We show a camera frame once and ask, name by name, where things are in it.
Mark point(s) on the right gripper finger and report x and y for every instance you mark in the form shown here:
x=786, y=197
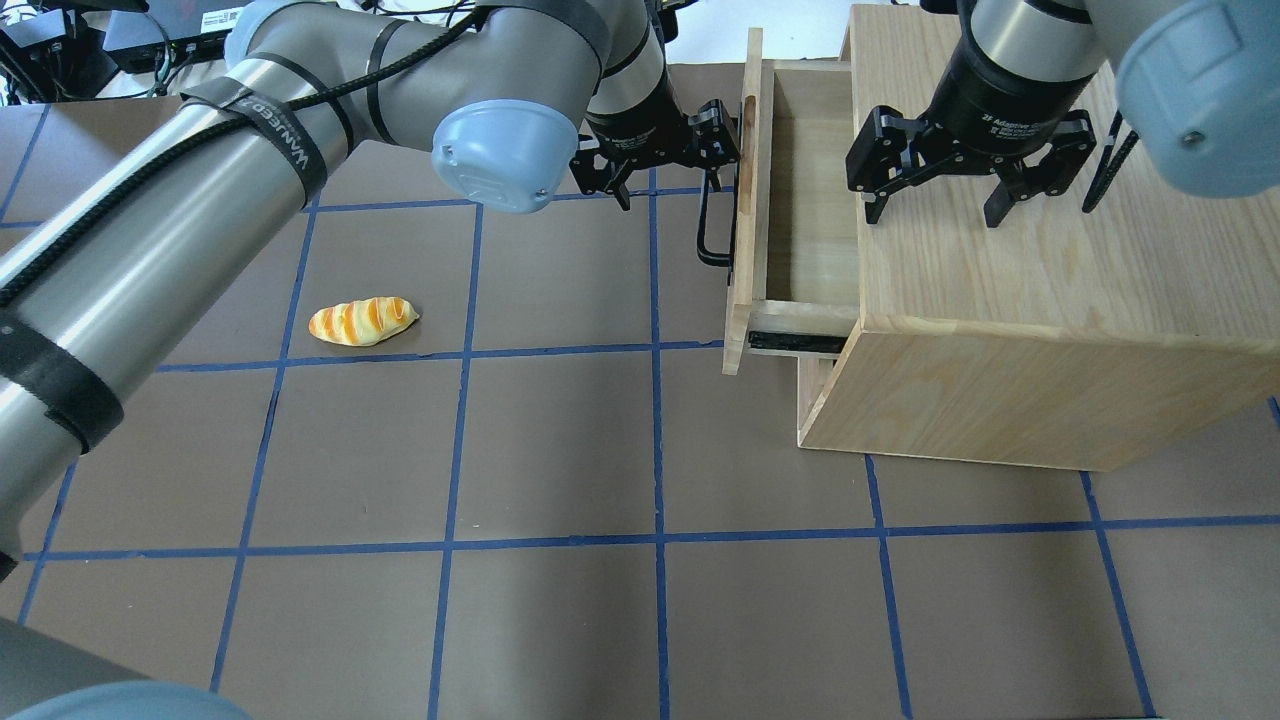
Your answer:
x=882, y=160
x=1071, y=142

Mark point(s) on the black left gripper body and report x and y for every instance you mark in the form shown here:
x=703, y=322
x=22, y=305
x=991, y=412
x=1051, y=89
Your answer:
x=634, y=118

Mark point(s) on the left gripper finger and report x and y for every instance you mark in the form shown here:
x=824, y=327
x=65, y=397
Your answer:
x=714, y=141
x=593, y=173

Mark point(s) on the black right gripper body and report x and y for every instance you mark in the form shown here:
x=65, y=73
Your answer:
x=990, y=98

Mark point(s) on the wooden drawer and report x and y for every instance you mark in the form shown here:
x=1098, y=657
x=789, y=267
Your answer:
x=794, y=275

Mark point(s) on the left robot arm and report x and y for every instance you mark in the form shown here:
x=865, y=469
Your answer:
x=508, y=101

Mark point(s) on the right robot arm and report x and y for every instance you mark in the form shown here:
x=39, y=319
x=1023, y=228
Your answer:
x=1194, y=81

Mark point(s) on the wooden drawer cabinet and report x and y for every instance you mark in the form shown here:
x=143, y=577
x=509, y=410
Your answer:
x=1057, y=339

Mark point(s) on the toy bread loaf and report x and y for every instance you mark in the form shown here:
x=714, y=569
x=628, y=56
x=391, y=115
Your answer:
x=362, y=323

